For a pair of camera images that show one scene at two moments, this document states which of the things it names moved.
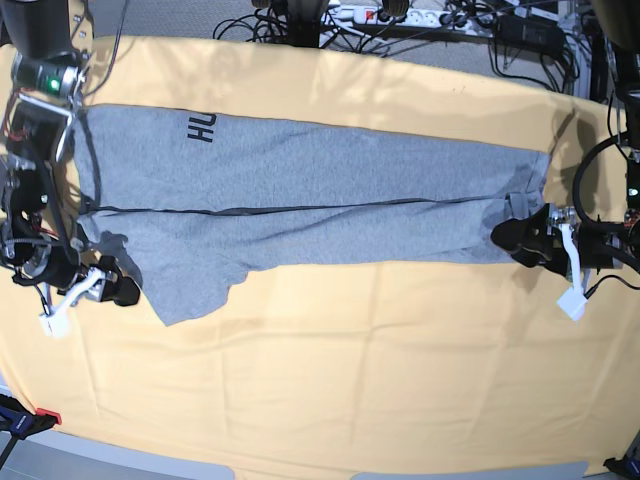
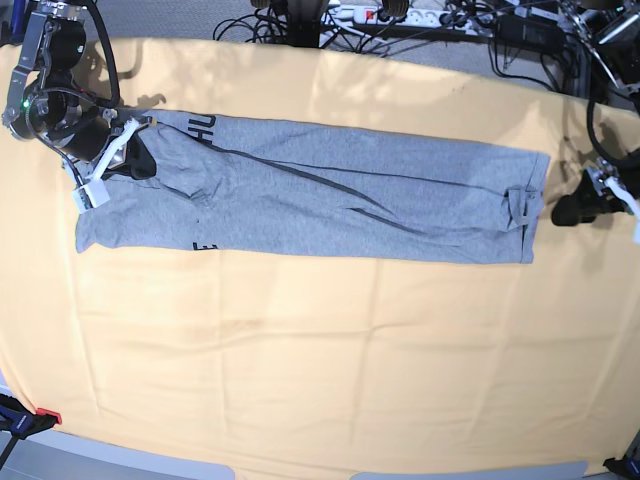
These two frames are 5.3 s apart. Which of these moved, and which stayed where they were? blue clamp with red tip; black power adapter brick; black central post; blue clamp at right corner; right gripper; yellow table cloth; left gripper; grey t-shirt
Moved: left gripper; grey t-shirt; right gripper
Stayed: black power adapter brick; blue clamp at right corner; yellow table cloth; black central post; blue clamp with red tip
